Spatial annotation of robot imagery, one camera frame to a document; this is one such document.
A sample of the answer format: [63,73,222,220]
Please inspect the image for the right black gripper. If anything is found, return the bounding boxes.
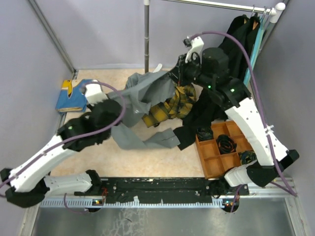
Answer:
[167,52,214,90]

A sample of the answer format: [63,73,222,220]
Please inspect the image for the grey button-up shirt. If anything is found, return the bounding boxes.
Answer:
[111,71,180,150]

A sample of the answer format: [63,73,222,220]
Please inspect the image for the teal plastic hanger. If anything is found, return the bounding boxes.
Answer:
[260,7,272,32]
[244,8,267,86]

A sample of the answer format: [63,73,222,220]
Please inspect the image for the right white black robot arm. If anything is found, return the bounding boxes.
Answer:
[169,48,300,195]

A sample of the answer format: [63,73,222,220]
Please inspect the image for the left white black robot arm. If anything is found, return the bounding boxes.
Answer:
[0,99,126,208]

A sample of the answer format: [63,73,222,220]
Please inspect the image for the yellow black plaid shirt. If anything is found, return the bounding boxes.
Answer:
[142,84,197,127]

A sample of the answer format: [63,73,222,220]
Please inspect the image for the folded blue shirt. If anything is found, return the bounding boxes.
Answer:
[56,79,92,113]

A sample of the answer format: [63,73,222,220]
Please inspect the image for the white rack foot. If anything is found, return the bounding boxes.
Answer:
[153,63,163,73]

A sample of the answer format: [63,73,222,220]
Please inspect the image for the black hanging garments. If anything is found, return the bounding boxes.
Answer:
[173,14,260,150]

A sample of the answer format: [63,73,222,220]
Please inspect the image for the rolled dark green tie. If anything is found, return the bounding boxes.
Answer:
[196,127,214,141]

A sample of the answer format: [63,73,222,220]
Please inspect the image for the metal clothes rack pole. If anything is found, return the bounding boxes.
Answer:
[144,0,150,73]

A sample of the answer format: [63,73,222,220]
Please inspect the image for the orange wooden compartment tray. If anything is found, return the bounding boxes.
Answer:
[195,121,256,179]

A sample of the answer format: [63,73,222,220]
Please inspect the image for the rolled black orange tie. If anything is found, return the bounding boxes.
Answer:
[216,134,237,154]

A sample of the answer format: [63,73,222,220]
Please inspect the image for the rolled dark blue tie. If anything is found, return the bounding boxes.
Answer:
[238,150,256,165]

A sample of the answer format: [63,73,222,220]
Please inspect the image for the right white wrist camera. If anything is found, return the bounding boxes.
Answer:
[183,36,204,63]

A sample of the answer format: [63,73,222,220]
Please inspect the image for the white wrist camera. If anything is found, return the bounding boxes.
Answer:
[83,84,108,105]
[183,36,204,63]

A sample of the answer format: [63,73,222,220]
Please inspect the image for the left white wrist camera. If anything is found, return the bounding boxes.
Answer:
[83,84,108,105]

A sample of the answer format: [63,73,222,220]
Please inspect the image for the horizontal metal clothes rail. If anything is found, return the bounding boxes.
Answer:
[170,0,286,16]

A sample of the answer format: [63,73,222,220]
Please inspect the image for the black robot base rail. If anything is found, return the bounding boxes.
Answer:
[73,176,249,205]

